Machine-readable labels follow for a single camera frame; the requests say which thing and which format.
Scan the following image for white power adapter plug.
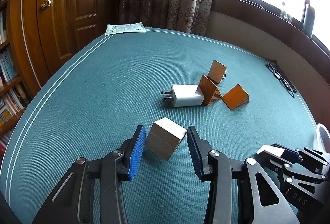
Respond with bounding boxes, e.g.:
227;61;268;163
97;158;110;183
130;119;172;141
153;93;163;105
161;84;204;107

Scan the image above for brown striped wooden wedge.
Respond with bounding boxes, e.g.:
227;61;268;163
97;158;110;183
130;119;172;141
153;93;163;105
207;60;227;84

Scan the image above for black eyeglasses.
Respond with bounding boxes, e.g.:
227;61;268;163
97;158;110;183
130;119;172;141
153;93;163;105
265;63;296;98

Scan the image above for brass door knob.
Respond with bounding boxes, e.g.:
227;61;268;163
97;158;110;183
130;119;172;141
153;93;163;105
41;0;51;10

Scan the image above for clear glass bowl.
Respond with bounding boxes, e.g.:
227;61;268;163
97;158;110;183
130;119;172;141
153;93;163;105
313;123;330;153

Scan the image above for plain wooden cube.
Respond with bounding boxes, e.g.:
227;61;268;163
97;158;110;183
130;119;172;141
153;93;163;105
145;117;187;160

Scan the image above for orange-brown wooden wedge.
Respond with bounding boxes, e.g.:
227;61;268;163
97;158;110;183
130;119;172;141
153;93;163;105
199;75;222;106

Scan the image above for dark thermos bottle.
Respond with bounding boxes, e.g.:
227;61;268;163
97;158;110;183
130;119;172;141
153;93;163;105
303;4;315;37

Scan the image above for brown wooden door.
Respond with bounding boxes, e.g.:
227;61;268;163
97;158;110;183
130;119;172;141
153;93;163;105
21;0;119;95

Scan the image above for green mat table cover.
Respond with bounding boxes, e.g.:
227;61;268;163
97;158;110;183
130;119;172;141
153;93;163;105
1;28;316;223

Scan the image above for wooden bookshelf with books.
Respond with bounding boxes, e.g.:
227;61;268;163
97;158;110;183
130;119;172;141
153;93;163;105
1;0;31;158

